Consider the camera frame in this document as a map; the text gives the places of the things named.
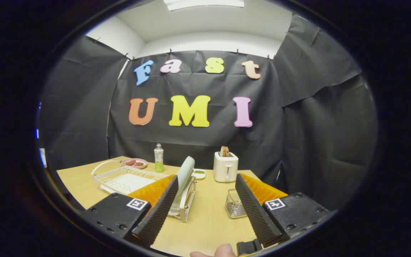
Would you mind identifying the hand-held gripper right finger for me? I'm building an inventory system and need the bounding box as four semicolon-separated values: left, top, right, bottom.
235;173;331;248

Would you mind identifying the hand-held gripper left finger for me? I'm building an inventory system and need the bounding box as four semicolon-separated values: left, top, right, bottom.
80;174;179;248

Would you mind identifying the silver wire basket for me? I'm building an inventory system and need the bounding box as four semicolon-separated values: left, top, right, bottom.
225;188;248;219

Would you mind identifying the white dish rack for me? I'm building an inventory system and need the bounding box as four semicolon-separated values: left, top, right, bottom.
91;160;197;223

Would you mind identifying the mint green plate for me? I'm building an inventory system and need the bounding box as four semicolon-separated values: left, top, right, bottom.
175;156;196;200

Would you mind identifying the pink plate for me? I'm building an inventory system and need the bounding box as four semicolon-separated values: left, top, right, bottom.
121;158;148;169

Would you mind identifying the green drink bottle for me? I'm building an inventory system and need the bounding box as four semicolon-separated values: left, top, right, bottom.
154;143;164;173

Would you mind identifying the white toaster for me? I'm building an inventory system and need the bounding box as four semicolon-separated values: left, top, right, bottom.
213;151;239;183

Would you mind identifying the ceiling light panel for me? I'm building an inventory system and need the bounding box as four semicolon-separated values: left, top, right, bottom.
163;0;244;11

